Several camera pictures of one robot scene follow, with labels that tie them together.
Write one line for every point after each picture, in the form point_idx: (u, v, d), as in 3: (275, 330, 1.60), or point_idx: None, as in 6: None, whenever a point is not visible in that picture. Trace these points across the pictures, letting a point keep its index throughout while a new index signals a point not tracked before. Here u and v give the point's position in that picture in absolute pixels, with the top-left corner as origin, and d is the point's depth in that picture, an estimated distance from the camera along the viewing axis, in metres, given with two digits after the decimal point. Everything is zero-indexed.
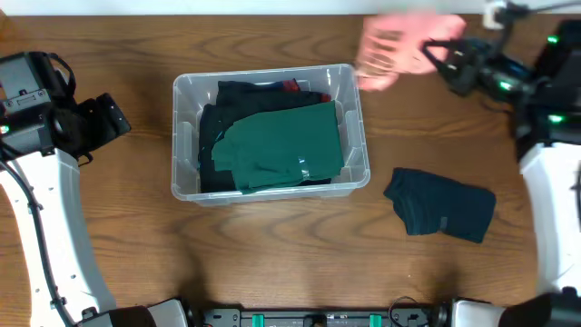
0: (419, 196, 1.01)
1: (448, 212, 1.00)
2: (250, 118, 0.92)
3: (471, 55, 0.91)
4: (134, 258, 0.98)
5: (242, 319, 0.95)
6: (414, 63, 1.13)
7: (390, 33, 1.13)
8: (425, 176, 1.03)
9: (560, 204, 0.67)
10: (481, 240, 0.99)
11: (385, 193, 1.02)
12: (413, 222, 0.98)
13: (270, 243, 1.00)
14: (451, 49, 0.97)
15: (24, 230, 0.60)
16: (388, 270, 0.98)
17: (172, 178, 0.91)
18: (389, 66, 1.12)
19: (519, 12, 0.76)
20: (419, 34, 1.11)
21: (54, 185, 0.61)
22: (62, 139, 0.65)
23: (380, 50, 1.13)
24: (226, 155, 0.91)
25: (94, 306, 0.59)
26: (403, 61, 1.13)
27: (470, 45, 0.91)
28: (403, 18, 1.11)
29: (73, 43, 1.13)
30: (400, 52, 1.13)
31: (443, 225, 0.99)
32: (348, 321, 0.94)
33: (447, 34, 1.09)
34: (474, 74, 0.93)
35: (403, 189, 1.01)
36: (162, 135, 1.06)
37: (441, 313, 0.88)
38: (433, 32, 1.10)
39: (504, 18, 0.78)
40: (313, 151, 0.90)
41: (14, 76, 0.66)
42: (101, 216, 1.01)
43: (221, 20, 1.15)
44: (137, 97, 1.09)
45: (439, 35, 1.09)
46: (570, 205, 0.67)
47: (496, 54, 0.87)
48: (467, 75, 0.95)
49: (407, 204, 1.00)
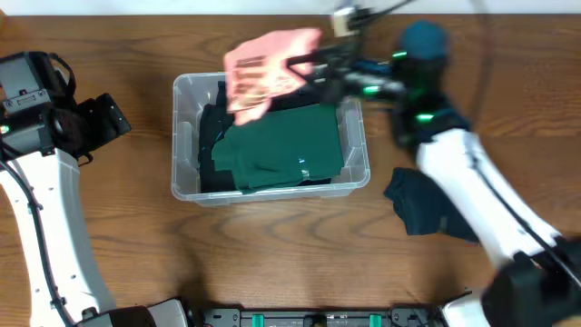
0: (420, 195, 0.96)
1: (448, 212, 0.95)
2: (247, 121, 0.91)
3: (316, 57, 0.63)
4: (133, 258, 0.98)
5: (242, 319, 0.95)
6: (283, 84, 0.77)
7: (251, 56, 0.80)
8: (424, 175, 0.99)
9: (474, 191, 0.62)
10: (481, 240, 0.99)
11: (385, 193, 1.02)
12: (413, 223, 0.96)
13: (270, 243, 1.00)
14: (310, 63, 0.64)
15: (24, 230, 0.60)
16: (388, 270, 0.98)
17: (172, 178, 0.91)
18: (260, 90, 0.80)
19: (367, 16, 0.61)
20: (277, 53, 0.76)
21: (54, 185, 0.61)
22: (60, 139, 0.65)
23: (241, 72, 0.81)
24: (226, 155, 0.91)
25: (94, 306, 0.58)
26: (269, 84, 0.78)
27: (325, 50, 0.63)
28: (262, 37, 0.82)
29: (72, 43, 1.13)
30: (264, 74, 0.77)
31: (444, 225, 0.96)
32: (348, 321, 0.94)
33: (305, 49, 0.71)
34: (342, 94, 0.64)
35: (403, 189, 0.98)
36: (162, 136, 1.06)
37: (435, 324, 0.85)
38: (285, 51, 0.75)
39: (352, 27, 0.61)
40: (313, 151, 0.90)
41: (14, 76, 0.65)
42: (101, 216, 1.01)
43: (221, 20, 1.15)
44: (137, 97, 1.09)
45: (297, 51, 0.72)
46: (473, 186, 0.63)
47: (354, 57, 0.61)
48: (329, 94, 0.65)
49: (407, 204, 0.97)
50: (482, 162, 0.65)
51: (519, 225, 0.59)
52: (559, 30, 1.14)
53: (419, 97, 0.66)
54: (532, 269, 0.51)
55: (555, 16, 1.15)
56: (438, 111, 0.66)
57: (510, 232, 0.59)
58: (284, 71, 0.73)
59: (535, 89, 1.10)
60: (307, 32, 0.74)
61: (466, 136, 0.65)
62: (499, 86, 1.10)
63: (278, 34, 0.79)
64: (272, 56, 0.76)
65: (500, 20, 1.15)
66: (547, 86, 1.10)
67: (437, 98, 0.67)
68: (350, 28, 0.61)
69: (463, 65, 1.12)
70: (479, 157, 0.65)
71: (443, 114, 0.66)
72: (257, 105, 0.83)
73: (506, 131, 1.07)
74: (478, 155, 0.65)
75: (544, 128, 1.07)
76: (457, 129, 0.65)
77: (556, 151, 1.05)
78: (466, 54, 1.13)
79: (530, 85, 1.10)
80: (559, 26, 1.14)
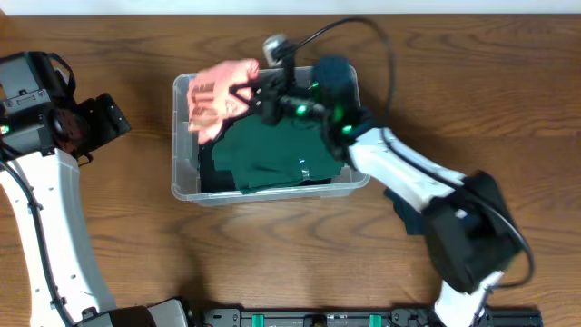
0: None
1: None
2: (248, 123, 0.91)
3: (260, 83, 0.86)
4: (133, 258, 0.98)
5: (242, 319, 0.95)
6: (231, 107, 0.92)
7: (206, 82, 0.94)
8: None
9: (392, 168, 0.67)
10: None
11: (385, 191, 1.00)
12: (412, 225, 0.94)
13: (270, 243, 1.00)
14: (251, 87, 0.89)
15: (24, 230, 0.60)
16: (388, 270, 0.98)
17: (172, 178, 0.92)
18: (213, 113, 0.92)
19: (286, 51, 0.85)
20: (223, 84, 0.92)
21: (54, 185, 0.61)
22: (61, 139, 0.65)
23: (198, 95, 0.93)
24: (226, 157, 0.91)
25: (94, 306, 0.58)
26: (221, 108, 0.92)
27: (261, 81, 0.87)
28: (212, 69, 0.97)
29: (72, 42, 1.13)
30: (216, 98, 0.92)
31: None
32: (348, 321, 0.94)
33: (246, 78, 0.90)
34: (275, 112, 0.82)
35: None
36: (162, 135, 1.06)
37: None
38: (232, 81, 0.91)
39: (277, 56, 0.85)
40: (313, 150, 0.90)
41: (14, 76, 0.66)
42: (100, 216, 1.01)
43: (221, 19, 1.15)
44: (137, 97, 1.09)
45: (241, 81, 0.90)
46: (391, 164, 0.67)
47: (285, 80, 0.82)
48: (267, 110, 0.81)
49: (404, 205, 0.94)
50: (397, 144, 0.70)
51: (429, 177, 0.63)
52: (559, 30, 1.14)
53: (343, 115, 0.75)
54: (449, 209, 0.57)
55: (554, 16, 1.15)
56: (358, 124, 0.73)
57: (426, 185, 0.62)
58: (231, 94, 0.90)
59: (535, 90, 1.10)
60: (247, 65, 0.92)
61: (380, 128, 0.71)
62: (499, 85, 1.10)
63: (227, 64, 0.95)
64: (224, 87, 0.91)
65: (500, 20, 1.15)
66: (547, 86, 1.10)
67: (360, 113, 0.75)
68: (274, 59, 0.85)
69: (463, 64, 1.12)
70: (393, 139, 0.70)
71: (365, 126, 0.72)
72: (213, 123, 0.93)
73: (507, 131, 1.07)
74: (393, 140, 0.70)
75: (544, 128, 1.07)
76: (375, 129, 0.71)
77: (557, 151, 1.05)
78: (466, 53, 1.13)
79: (531, 85, 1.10)
80: (559, 26, 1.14)
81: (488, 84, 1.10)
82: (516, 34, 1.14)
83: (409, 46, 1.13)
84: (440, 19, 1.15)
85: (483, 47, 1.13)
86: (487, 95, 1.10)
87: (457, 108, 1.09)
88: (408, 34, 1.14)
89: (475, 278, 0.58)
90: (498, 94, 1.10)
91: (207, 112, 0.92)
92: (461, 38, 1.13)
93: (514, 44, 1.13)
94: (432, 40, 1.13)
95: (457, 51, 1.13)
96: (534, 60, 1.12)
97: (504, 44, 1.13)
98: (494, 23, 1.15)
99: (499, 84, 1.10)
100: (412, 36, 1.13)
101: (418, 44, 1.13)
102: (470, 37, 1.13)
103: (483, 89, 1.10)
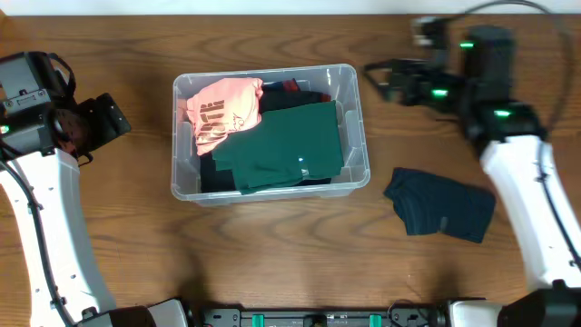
0: (418, 196, 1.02)
1: (447, 212, 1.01)
2: (244, 131, 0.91)
3: (402, 64, 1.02)
4: (134, 258, 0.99)
5: (242, 319, 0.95)
6: (238, 123, 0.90)
7: (212, 99, 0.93)
8: (426, 179, 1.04)
9: (540, 223, 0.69)
10: (481, 239, 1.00)
11: (385, 193, 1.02)
12: (412, 223, 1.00)
13: (270, 243, 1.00)
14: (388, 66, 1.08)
15: (24, 230, 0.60)
16: (388, 270, 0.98)
17: (172, 178, 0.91)
18: (221, 128, 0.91)
19: (436, 31, 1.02)
20: (233, 100, 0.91)
21: (54, 185, 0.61)
22: (61, 139, 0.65)
23: (206, 113, 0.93)
24: (229, 155, 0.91)
25: (94, 306, 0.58)
26: (228, 123, 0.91)
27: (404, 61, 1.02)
28: (215, 84, 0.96)
29: (72, 43, 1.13)
30: (223, 113, 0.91)
31: (443, 226, 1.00)
32: (348, 321, 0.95)
33: (256, 95, 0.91)
34: (409, 91, 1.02)
35: (404, 190, 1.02)
36: (162, 136, 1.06)
37: (438, 318, 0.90)
38: (240, 99, 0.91)
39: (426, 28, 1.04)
40: (314, 152, 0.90)
41: (14, 76, 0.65)
42: (100, 216, 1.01)
43: (221, 20, 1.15)
44: (137, 98, 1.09)
45: (249, 100, 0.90)
46: (537, 199, 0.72)
47: (435, 66, 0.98)
48: (406, 85, 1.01)
49: (407, 204, 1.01)
50: (550, 177, 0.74)
51: (571, 258, 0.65)
52: (559, 30, 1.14)
53: (520, 109, 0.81)
54: (570, 312, 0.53)
55: (554, 16, 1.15)
56: (508, 108, 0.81)
57: (563, 264, 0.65)
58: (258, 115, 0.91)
59: (534, 91, 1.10)
60: (253, 82, 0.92)
61: (540, 143, 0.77)
62: None
63: (231, 81, 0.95)
64: (232, 104, 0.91)
65: (500, 20, 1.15)
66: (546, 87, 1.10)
67: (507, 100, 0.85)
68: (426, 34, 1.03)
69: None
70: (549, 172, 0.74)
71: (521, 117, 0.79)
72: (220, 139, 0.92)
73: None
74: (549, 175, 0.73)
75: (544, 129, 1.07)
76: (534, 137, 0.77)
77: (556, 152, 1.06)
78: None
79: (530, 86, 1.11)
80: (559, 26, 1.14)
81: None
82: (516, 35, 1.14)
83: (409, 46, 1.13)
84: None
85: None
86: None
87: None
88: (409, 34, 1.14)
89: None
90: None
91: (215, 129, 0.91)
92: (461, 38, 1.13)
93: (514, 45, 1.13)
94: None
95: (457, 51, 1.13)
96: (534, 61, 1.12)
97: None
98: (494, 23, 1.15)
99: None
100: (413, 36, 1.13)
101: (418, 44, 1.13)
102: None
103: None
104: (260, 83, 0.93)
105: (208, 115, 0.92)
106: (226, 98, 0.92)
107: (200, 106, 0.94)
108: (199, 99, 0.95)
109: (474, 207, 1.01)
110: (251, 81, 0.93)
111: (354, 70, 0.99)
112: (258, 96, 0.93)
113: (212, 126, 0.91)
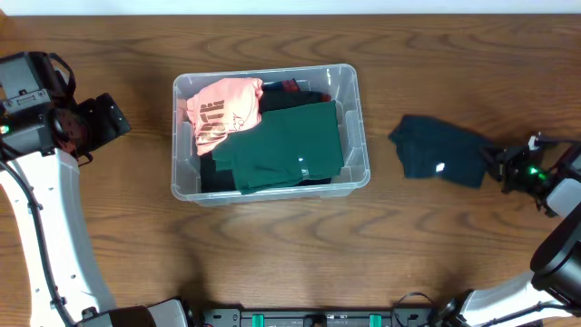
0: (420, 140, 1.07)
1: (445, 158, 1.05)
2: (244, 132, 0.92)
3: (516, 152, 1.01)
4: (134, 258, 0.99)
5: (242, 319, 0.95)
6: (238, 123, 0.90)
7: (212, 99, 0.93)
8: (428, 124, 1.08)
9: None
10: (478, 185, 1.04)
11: (390, 137, 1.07)
12: (412, 166, 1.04)
13: (270, 243, 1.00)
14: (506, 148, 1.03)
15: (24, 230, 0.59)
16: (388, 270, 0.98)
17: (172, 178, 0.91)
18: (221, 128, 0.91)
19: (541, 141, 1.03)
20: (232, 100, 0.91)
21: (54, 185, 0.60)
22: (61, 139, 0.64)
23: (206, 113, 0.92)
24: (227, 155, 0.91)
25: (94, 306, 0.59)
26: (228, 123, 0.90)
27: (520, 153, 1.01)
28: (215, 84, 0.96)
29: (73, 43, 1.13)
30: (223, 113, 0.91)
31: (439, 170, 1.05)
32: (348, 321, 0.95)
33: (255, 95, 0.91)
34: (505, 169, 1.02)
35: (408, 134, 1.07)
36: (162, 136, 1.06)
37: (449, 304, 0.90)
38: (240, 99, 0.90)
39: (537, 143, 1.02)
40: (313, 152, 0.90)
41: (13, 76, 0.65)
42: (100, 216, 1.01)
43: (221, 20, 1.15)
44: (138, 97, 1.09)
45: (249, 100, 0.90)
46: None
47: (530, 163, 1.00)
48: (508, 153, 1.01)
49: (408, 148, 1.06)
50: None
51: None
52: (559, 30, 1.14)
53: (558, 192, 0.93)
54: None
55: (554, 15, 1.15)
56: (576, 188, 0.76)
57: None
58: (258, 115, 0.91)
59: (534, 92, 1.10)
60: (253, 82, 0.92)
61: None
62: (499, 86, 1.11)
63: (231, 81, 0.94)
64: (232, 105, 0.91)
65: (500, 20, 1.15)
66: (546, 88, 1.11)
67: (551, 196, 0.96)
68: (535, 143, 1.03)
69: (461, 65, 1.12)
70: None
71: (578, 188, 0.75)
72: (221, 140, 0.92)
73: (506, 131, 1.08)
74: None
75: (543, 128, 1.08)
76: None
77: None
78: (466, 54, 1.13)
79: (531, 86, 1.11)
80: (559, 26, 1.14)
81: (487, 85, 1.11)
82: (516, 34, 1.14)
83: (409, 46, 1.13)
84: (440, 19, 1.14)
85: (483, 46, 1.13)
86: (487, 96, 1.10)
87: (457, 110, 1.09)
88: (409, 34, 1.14)
89: (561, 272, 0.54)
90: (497, 95, 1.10)
91: (214, 130, 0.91)
92: (461, 38, 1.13)
93: (514, 44, 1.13)
94: (432, 41, 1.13)
95: (457, 51, 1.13)
96: (533, 60, 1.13)
97: (503, 45, 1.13)
98: (494, 23, 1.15)
99: (498, 86, 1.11)
100: (413, 36, 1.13)
101: (418, 44, 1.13)
102: (469, 37, 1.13)
103: (481, 90, 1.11)
104: (260, 83, 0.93)
105: (207, 116, 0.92)
106: (225, 99, 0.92)
107: (200, 107, 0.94)
108: (199, 101, 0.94)
109: (473, 161, 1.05)
110: (251, 81, 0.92)
111: (354, 70, 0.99)
112: (258, 96, 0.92)
113: (211, 127, 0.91)
